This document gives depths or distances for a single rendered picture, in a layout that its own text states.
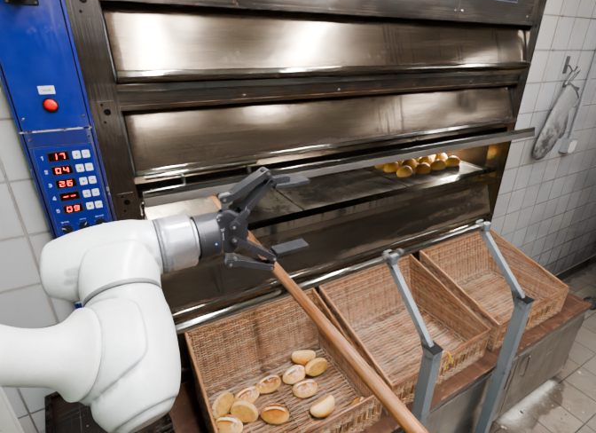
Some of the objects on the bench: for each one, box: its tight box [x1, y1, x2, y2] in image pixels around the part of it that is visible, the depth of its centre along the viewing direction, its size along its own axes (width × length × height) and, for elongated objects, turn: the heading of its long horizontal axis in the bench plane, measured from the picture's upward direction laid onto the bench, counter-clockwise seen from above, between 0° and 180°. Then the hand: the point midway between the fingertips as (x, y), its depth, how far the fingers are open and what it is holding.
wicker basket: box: [318, 254, 491, 416], centre depth 151 cm, size 49×56×28 cm
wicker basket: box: [184, 287, 382, 433], centre depth 126 cm, size 49×56×28 cm
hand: (300, 213), depth 67 cm, fingers open, 13 cm apart
